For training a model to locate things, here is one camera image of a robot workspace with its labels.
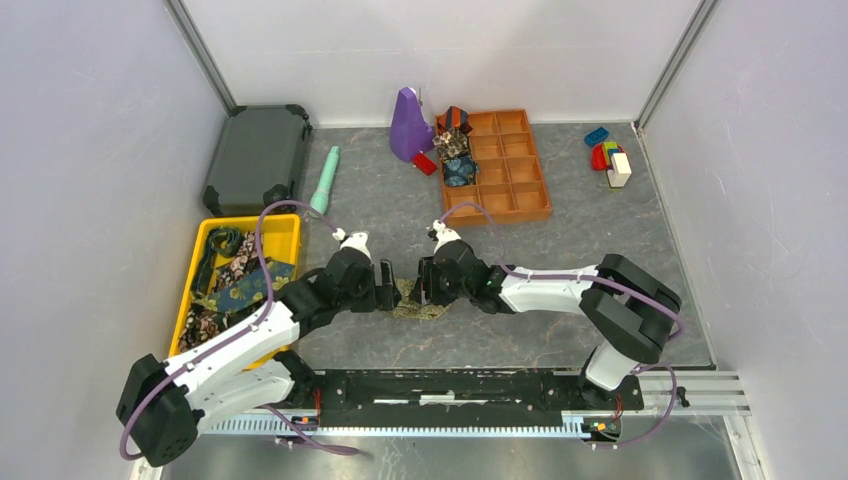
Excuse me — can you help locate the olive green leaf-pattern tie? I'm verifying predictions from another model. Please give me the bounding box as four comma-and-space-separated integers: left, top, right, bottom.
389, 279, 449, 320

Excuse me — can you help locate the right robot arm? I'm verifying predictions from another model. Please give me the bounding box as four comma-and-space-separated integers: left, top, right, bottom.
409, 240, 682, 408

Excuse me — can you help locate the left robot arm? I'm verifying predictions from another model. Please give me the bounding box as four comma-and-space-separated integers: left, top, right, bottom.
116, 247, 400, 467

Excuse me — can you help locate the yellow plastic bin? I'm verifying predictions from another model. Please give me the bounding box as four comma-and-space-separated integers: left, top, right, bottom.
169, 214, 301, 356

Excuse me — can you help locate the mint green flashlight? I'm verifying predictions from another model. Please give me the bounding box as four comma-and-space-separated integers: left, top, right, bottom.
309, 146, 340, 215

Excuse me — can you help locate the blue yellow-flower tie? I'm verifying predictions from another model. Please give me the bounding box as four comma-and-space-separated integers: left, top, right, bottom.
192, 260, 295, 314

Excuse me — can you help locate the black pink-floral tie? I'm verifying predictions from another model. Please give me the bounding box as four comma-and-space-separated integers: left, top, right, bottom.
211, 232, 259, 293

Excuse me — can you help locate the rolled blue paisley tie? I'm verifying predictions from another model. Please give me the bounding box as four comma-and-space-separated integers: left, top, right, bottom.
442, 155, 479, 188

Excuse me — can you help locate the orange wooden compartment tray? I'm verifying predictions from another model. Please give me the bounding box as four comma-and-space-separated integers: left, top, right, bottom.
441, 109, 552, 228

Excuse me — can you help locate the dark green striped tie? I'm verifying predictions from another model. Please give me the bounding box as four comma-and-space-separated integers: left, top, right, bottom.
190, 226, 245, 297

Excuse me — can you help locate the rolled brown floral tie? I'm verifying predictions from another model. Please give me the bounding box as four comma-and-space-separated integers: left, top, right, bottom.
433, 129, 471, 161

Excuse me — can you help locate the purple plastic object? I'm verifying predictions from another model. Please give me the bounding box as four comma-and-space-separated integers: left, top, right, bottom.
389, 87, 434, 163

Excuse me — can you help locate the dark brown-leaf tie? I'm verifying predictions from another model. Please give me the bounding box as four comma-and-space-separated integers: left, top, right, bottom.
177, 303, 260, 353

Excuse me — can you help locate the dark grey suitcase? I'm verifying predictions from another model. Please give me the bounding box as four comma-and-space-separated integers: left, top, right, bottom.
201, 104, 313, 217

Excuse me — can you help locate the rolled orange navy tie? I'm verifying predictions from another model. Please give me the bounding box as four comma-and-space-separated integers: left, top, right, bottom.
436, 106, 473, 135

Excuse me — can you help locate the red toy block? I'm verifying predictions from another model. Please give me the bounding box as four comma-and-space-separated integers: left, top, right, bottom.
590, 142, 611, 171

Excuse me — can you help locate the white toy block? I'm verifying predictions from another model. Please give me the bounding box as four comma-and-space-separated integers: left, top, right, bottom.
607, 152, 632, 189

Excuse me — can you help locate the green toy block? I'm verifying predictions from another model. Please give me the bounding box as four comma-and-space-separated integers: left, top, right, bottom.
601, 141, 622, 157

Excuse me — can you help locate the blue toy brick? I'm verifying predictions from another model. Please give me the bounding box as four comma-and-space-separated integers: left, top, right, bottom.
584, 127, 610, 148

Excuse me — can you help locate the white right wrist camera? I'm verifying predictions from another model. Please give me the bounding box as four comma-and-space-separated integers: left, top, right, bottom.
428, 220, 461, 252

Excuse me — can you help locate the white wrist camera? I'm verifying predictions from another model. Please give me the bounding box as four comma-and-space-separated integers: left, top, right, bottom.
428, 220, 461, 252
331, 228, 372, 260

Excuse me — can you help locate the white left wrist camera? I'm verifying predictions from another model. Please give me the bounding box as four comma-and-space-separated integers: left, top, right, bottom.
331, 228, 372, 260

